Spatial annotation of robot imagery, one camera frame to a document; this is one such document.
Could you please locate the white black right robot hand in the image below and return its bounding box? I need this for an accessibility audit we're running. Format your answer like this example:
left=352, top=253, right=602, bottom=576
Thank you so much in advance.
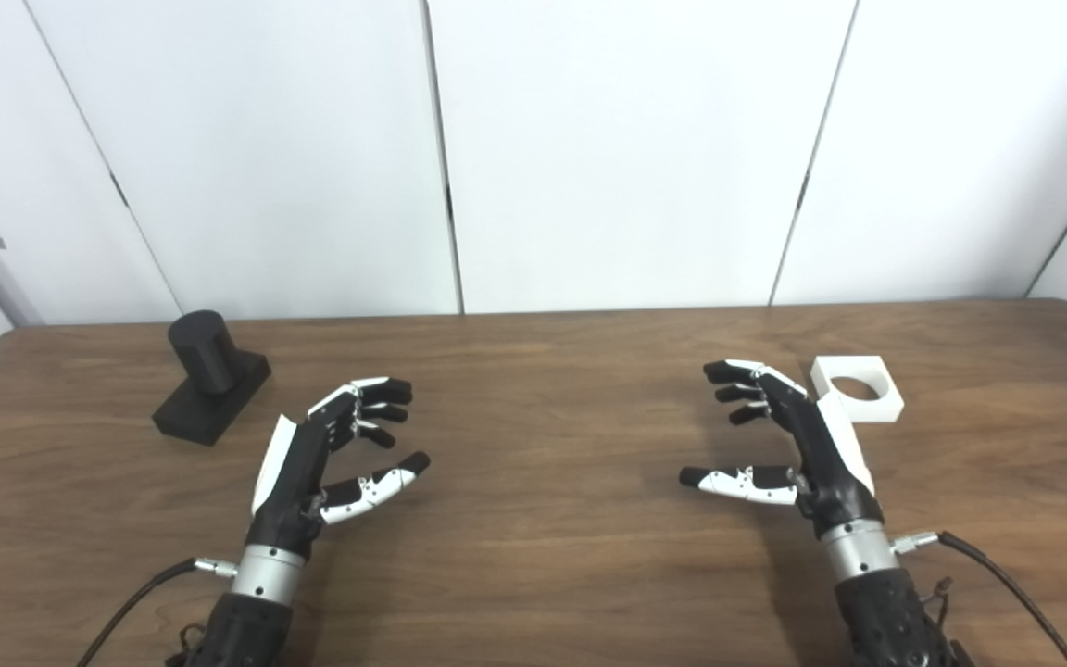
left=679, top=359, right=885, bottom=540

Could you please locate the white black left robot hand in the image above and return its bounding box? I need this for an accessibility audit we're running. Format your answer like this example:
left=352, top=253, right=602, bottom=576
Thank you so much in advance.
left=246, top=375, right=433, bottom=561

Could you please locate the white square piece with hole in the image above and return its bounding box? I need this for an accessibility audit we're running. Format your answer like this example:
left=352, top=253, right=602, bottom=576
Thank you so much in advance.
left=810, top=355, right=905, bottom=425

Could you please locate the black peg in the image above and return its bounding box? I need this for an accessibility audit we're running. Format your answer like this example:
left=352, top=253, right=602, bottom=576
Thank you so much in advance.
left=152, top=309, right=272, bottom=447

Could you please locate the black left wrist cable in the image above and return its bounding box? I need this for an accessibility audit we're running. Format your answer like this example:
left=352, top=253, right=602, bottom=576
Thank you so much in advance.
left=78, top=556, right=240, bottom=667

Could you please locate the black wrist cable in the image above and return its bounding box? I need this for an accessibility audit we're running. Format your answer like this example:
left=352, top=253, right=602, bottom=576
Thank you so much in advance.
left=893, top=530, right=1067, bottom=667
left=78, top=556, right=240, bottom=667

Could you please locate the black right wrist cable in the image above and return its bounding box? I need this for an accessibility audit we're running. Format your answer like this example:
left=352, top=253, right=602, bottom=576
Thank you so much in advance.
left=893, top=530, right=1067, bottom=667

